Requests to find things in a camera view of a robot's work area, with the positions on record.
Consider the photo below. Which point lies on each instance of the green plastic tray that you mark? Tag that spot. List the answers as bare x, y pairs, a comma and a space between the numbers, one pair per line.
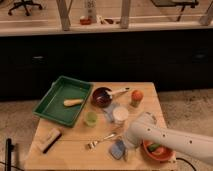
52, 106

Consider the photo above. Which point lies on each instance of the blue sponge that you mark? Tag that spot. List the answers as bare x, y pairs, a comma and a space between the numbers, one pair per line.
117, 150

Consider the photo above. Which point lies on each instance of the black stand post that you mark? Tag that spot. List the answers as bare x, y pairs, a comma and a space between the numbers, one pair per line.
8, 154

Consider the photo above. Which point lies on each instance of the wooden block brush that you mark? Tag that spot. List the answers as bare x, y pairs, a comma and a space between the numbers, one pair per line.
45, 143

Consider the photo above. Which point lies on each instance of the green cucumber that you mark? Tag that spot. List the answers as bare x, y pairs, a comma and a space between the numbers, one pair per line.
153, 147

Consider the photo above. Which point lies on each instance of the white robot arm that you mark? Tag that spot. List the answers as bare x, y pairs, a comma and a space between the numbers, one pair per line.
144, 127

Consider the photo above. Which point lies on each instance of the white handled spoon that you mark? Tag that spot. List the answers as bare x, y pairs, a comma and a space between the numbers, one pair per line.
112, 93

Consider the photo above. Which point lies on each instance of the dark brown bowl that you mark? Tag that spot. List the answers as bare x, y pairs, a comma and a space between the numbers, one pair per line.
101, 97

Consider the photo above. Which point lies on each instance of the orange bowl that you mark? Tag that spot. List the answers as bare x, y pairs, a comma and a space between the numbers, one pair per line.
161, 154

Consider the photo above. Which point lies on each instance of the silver fork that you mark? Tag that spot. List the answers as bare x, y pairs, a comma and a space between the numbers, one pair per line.
94, 143

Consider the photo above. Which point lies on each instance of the small green plastic cup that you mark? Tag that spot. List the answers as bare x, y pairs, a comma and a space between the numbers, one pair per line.
90, 119

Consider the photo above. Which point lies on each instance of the orange topped shaker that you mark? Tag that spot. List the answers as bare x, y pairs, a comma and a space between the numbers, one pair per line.
136, 98

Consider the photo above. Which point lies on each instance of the black office chair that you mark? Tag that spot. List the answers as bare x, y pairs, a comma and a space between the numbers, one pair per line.
25, 4

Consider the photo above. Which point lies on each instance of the red white bottle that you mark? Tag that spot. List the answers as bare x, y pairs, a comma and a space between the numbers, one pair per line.
85, 20

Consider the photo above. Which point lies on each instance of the clear plastic cup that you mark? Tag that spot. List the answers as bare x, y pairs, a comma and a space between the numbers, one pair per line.
120, 115

